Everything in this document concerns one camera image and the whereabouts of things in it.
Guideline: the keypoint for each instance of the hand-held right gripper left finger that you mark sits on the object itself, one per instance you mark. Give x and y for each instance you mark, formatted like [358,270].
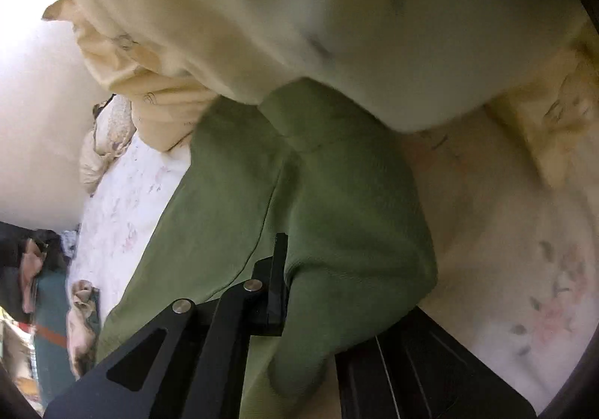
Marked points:
[276,292]

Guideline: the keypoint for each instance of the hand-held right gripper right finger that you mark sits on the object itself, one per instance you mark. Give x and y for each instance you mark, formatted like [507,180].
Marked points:
[421,377]

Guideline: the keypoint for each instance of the green pants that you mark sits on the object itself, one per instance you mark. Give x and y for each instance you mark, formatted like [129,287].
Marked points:
[327,213]

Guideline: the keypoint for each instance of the white floral bed sheet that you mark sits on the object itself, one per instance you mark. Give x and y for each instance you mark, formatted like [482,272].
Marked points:
[505,269]

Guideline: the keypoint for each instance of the beige ruffled bed skirt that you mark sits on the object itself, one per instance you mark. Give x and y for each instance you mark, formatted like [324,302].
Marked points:
[80,321]

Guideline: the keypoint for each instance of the beige lace cloth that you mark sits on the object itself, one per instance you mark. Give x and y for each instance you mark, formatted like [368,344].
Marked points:
[106,143]

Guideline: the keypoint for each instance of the yellow beige cloth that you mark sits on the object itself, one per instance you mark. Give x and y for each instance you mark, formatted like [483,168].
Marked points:
[154,96]

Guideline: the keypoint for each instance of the teal storage bag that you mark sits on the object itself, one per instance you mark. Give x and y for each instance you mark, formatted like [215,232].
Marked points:
[51,353]

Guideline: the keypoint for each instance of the dark clothing pile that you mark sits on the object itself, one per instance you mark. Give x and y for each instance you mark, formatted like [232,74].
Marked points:
[23,260]

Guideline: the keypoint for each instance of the cream white blanket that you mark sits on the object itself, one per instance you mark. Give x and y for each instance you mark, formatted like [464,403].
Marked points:
[281,3]

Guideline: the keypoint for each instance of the yellow floral ruffled pillow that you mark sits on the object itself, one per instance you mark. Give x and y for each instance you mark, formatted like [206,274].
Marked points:
[557,119]

